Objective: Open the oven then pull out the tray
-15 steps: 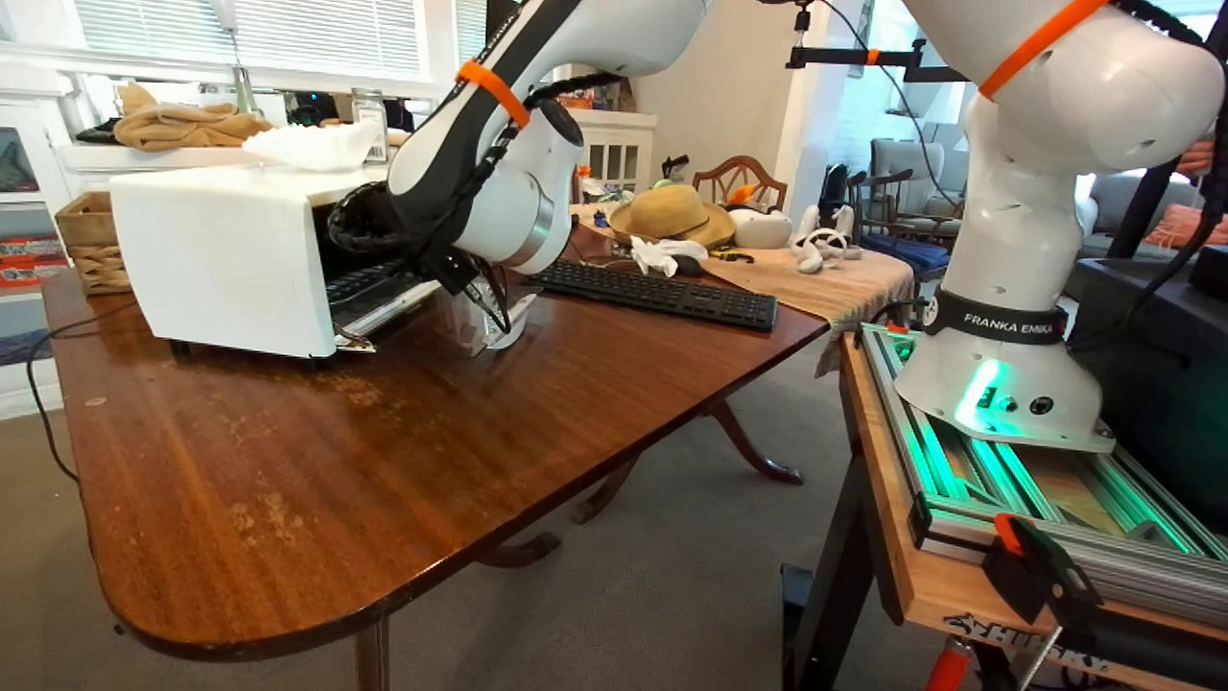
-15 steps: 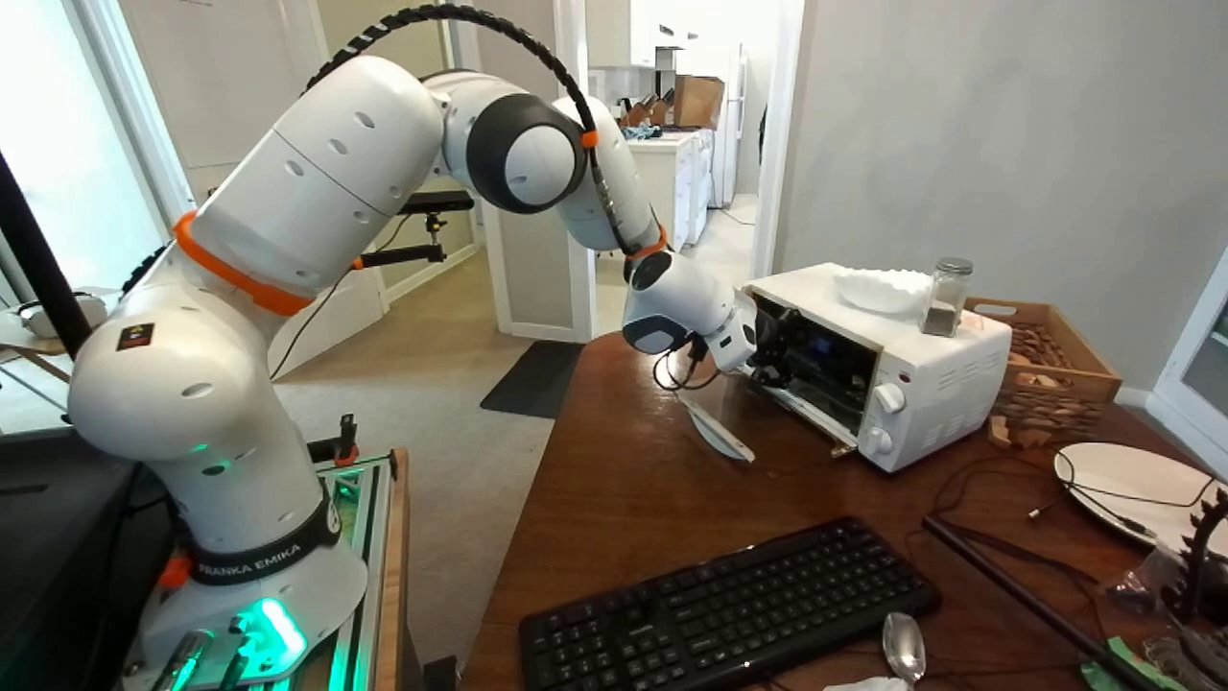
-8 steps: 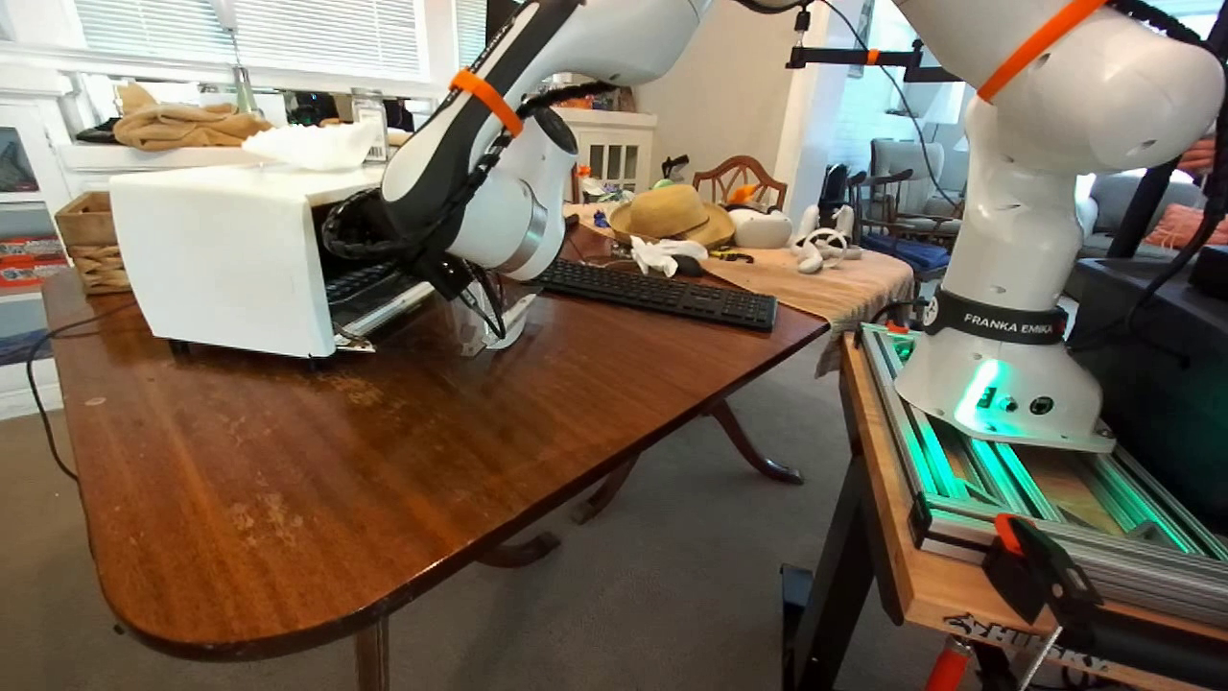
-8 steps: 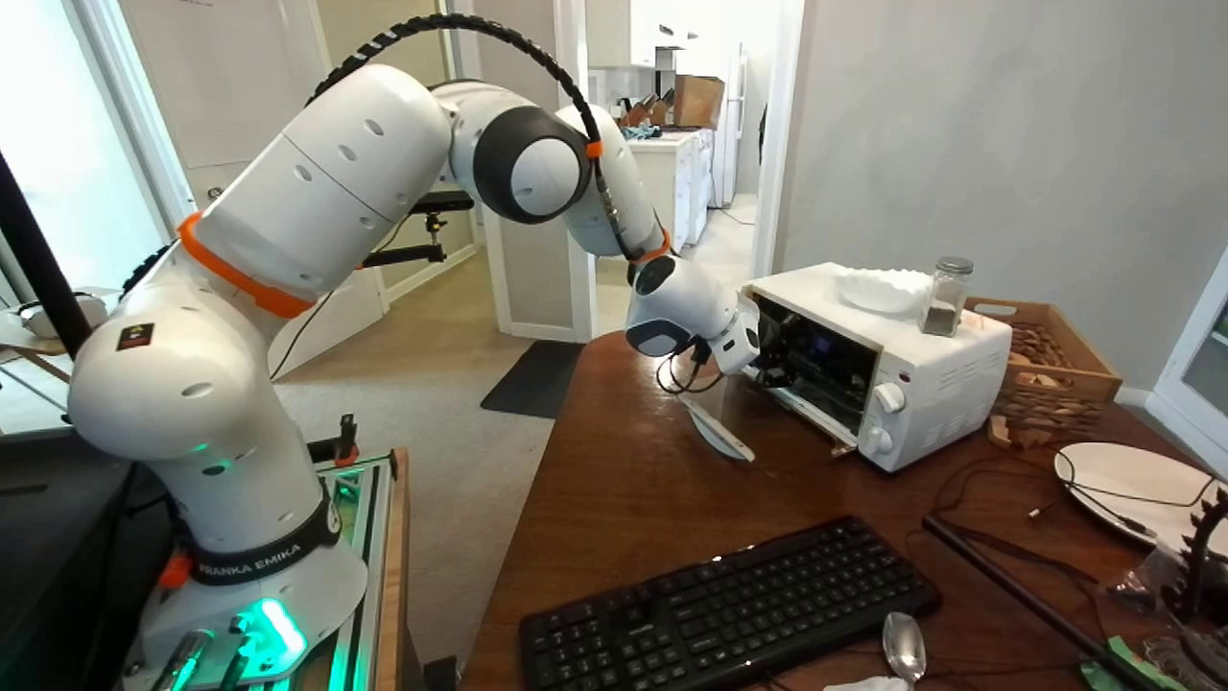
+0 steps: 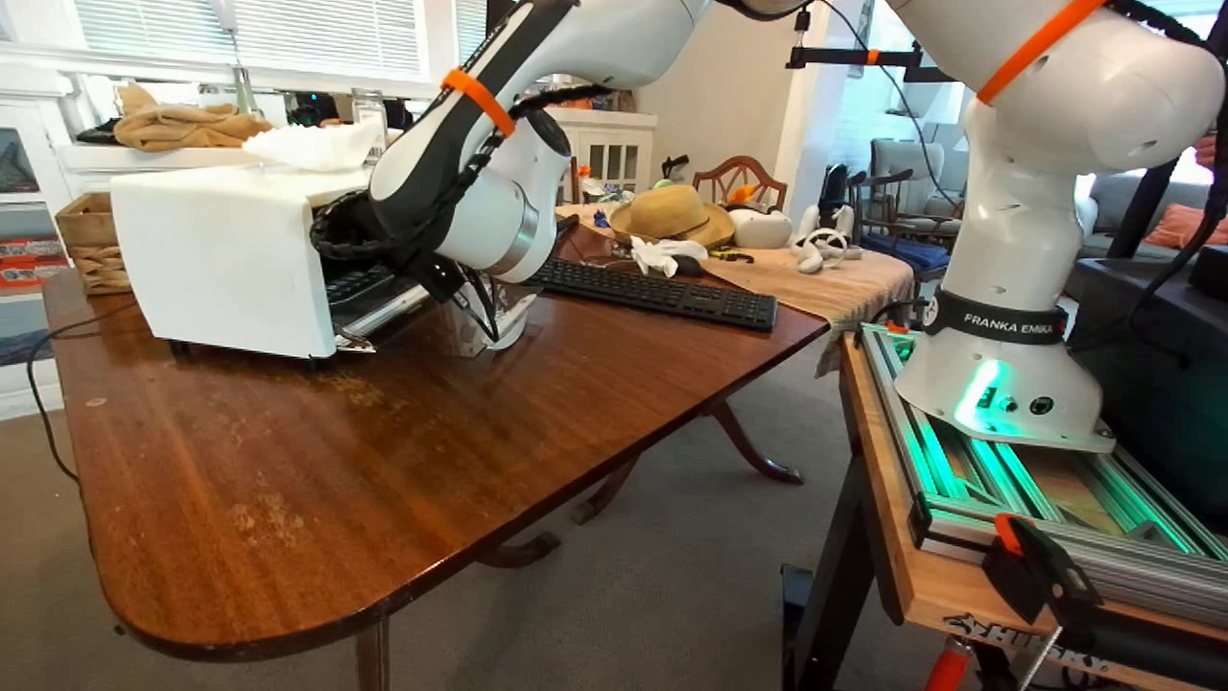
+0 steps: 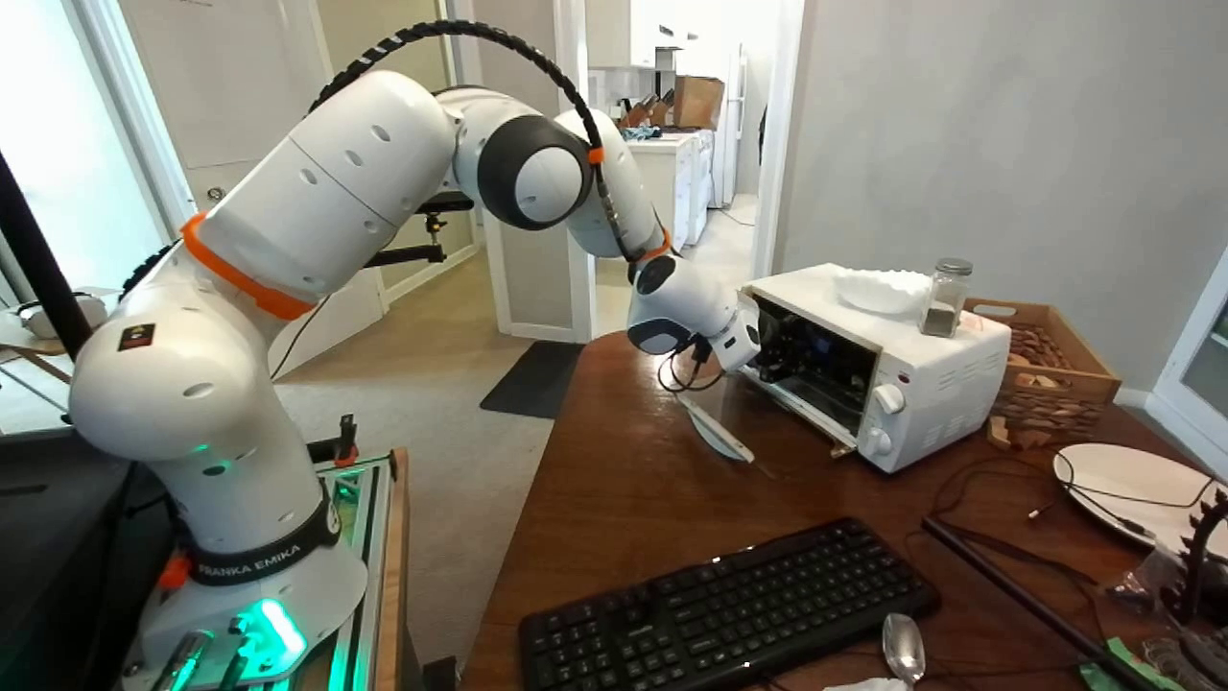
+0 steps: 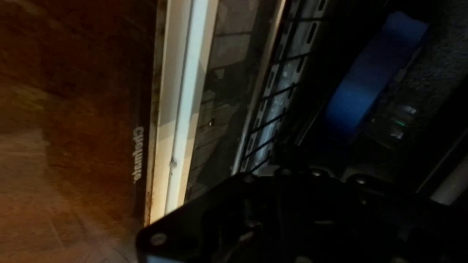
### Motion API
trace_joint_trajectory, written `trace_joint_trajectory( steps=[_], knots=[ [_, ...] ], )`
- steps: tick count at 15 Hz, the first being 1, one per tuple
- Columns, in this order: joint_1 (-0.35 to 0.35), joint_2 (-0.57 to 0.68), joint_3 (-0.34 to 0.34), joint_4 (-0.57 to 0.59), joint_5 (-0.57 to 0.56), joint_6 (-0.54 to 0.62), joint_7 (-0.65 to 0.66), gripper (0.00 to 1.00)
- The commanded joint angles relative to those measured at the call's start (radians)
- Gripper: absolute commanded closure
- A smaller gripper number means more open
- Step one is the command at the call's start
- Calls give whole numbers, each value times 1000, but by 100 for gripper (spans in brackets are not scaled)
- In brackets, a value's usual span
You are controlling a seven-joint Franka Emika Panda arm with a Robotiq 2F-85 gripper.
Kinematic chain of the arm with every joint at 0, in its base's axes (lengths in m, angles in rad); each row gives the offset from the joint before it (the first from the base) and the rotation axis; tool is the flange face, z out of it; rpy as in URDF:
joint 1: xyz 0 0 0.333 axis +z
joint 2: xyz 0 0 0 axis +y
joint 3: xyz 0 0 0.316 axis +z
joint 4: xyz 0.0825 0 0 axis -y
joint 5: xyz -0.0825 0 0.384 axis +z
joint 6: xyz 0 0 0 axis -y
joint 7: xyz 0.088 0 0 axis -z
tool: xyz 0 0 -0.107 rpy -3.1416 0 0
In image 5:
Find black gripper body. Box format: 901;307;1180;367
310;186;433;282

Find white toaster oven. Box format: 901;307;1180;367
106;165;452;363

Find white bowl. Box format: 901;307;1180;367
238;117;384;176

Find brown crumpled cloth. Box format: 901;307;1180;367
112;80;277;154

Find white cabinet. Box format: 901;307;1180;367
549;105;664;208

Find brown wicker basket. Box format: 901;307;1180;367
50;186;136;299

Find black computer keyboard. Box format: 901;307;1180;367
544;252;784;339

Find white crumpled tissue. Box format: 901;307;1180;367
626;234;710;281

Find tan straw hat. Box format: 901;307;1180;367
610;179;741;252

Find wooden chair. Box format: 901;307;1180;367
691;151;789;217

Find white fabric cap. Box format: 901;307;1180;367
726;204;797;252

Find curved wooden table legs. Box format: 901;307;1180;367
475;395;811;572

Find tan table cloth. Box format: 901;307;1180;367
703;243;920;339

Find grey armchair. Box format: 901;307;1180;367
873;133;980;244

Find wooden workbench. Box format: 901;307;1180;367
778;335;1228;691

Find black computer case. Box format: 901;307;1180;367
1066;244;1228;535

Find black power cable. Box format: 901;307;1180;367
18;304;100;491

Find white coiled cable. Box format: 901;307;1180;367
789;222;865;276

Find black camera arm orange clamp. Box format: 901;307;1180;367
784;35;955;85

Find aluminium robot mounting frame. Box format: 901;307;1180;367
855;317;1228;624

